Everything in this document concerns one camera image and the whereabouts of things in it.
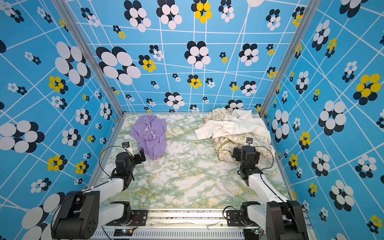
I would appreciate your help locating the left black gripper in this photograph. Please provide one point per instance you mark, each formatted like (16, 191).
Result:
(136, 159)

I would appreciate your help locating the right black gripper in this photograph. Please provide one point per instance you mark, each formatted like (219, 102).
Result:
(238, 153)

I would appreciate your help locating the purple cloth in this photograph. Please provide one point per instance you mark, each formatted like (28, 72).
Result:
(150, 133)

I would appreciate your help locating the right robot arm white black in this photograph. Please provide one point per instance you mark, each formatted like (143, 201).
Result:
(279, 217)

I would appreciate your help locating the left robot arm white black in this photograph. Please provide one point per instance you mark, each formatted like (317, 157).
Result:
(80, 215)

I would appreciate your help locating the cream green printed cloth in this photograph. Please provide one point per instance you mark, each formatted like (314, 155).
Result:
(224, 146)

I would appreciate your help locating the plain white cloth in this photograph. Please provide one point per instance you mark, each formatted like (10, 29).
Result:
(221, 122)

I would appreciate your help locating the left green circuit board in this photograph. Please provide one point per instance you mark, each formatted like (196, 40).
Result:
(123, 232)

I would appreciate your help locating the green circuit board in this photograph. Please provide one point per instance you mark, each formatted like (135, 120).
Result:
(123, 232)
(251, 234)

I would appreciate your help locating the right green circuit board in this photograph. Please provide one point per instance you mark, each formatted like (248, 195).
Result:
(251, 234)

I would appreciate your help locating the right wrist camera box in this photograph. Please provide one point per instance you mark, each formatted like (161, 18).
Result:
(249, 141)

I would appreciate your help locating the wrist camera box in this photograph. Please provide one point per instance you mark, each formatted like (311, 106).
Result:
(249, 141)
(127, 147)

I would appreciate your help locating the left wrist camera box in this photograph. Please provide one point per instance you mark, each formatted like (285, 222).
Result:
(127, 147)

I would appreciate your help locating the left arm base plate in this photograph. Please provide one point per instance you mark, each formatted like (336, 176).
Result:
(138, 218)

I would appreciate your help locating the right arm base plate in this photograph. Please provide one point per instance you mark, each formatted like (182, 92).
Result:
(240, 218)

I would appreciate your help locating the aluminium front rail frame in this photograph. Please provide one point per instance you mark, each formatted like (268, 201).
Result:
(184, 224)

